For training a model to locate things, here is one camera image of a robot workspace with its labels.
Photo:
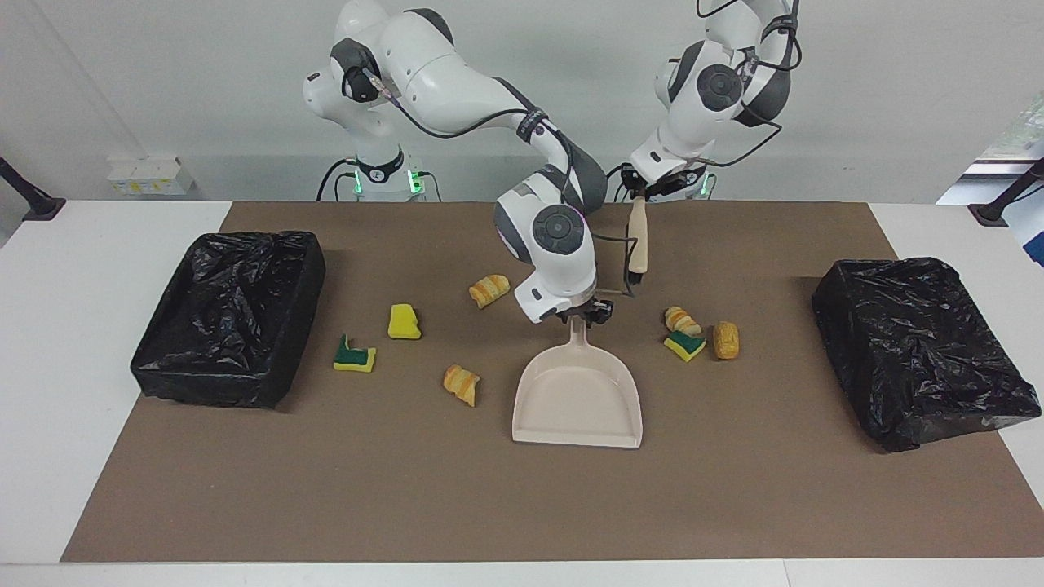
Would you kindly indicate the striped croissant piece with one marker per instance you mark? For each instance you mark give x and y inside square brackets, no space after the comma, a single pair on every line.
[459,381]
[489,290]
[679,318]

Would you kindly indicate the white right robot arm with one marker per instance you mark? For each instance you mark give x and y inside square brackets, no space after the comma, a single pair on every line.
[440,73]

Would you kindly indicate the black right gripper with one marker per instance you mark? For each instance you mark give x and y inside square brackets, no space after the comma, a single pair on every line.
[599,304]

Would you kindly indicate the white power strip box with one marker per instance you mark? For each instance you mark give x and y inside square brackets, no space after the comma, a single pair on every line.
[151,178]

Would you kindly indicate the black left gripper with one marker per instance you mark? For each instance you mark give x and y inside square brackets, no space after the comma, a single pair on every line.
[632,179]

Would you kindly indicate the small green yellow sponge piece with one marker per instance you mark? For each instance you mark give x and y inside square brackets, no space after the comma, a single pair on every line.
[685,348]

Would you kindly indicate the black clamp stand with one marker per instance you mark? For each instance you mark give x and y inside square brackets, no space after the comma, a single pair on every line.
[991,214]
[41,205]

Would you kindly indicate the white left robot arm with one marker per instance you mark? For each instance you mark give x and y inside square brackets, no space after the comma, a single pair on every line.
[693,122]

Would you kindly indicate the black bag lined bin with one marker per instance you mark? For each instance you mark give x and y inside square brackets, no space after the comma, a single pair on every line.
[913,350]
[228,326]

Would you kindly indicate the notched green yellow sponge piece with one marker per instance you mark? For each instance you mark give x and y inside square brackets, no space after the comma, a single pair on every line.
[355,359]

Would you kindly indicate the beige brush with black bristles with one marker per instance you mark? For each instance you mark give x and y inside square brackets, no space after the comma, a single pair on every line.
[639,236]

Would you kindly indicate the beige plastic dustpan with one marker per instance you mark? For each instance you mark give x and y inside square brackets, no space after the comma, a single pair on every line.
[579,399]

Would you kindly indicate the brown bread roll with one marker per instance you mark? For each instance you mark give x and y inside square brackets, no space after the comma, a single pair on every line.
[726,340]

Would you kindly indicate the brown table mat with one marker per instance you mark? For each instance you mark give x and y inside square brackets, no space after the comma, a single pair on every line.
[734,489]

